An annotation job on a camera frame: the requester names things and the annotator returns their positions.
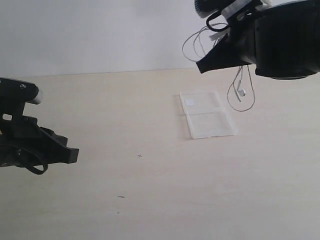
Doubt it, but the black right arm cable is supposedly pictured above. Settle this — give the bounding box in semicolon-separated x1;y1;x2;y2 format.
206;8;253;32

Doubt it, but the white earphone cable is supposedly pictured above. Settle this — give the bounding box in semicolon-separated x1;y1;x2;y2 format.
182;23;256;113

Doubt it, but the clear plastic open case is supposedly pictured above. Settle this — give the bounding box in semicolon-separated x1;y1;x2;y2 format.
179;89;238;139

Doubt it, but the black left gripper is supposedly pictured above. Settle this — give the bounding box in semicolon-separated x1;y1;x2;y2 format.
0;77;79;173

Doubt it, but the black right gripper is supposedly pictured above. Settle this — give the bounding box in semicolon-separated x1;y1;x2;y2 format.
196;0;320;80

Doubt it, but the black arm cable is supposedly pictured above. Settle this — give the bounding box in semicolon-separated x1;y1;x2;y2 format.
14;148;49;176
206;8;253;32

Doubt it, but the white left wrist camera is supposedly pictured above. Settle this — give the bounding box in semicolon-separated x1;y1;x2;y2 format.
28;89;44;105

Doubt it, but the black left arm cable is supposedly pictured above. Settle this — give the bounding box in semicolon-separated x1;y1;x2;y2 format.
14;148;49;176

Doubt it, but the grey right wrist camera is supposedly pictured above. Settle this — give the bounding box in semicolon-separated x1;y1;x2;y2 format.
194;0;272;19

